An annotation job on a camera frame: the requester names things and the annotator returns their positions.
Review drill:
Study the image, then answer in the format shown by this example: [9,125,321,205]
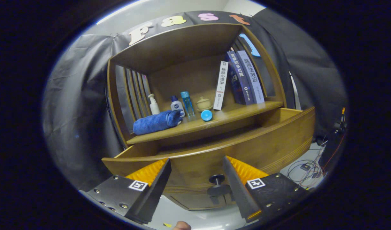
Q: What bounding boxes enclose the white book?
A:
[213,61,229,111]

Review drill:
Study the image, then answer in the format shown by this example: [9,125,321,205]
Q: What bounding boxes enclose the tangle of cables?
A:
[287,141,346,189]

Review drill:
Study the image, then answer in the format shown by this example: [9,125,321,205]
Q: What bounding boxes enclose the black backdrop cloth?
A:
[42,11,348,192]

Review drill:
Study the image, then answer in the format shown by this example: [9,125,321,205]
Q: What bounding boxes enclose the white lotion bottle blue cap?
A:
[170,95,185,118]

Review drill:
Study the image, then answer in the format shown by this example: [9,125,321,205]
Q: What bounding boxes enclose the clear blue bottle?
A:
[180,91,195,117]

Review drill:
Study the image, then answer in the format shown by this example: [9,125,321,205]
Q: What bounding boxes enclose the lavender book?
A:
[236,50,265,104]

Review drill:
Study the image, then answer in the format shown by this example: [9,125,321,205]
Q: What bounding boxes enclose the blue book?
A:
[227,50,255,105]

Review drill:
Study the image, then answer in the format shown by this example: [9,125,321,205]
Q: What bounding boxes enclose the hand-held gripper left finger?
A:
[79,158,172,225]

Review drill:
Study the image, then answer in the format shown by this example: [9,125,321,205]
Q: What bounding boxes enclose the rolled blue towel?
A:
[133,110,183,135]

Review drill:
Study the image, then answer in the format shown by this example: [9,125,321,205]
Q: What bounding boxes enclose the white pump bottle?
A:
[148,94,160,115]

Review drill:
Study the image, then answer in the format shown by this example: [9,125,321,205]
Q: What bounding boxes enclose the wooden countertop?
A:
[126,101,284,145]

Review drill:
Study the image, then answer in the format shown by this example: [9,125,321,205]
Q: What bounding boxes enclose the black stand with orange clip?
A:
[333,107,347,136]

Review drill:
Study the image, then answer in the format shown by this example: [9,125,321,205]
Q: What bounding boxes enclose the beige lidded tea cup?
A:
[196,96,213,112]

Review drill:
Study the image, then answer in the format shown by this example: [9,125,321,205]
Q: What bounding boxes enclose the wooden drawer with black knob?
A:
[101,107,316,197]

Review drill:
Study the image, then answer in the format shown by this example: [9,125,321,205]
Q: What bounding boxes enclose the wooden shelf cabinet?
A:
[106,23,287,211]

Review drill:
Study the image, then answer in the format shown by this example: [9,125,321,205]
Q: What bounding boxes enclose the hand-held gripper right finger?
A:
[220,156,309,224]

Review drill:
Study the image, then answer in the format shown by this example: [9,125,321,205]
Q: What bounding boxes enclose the dark navy book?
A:
[227,61,244,105]

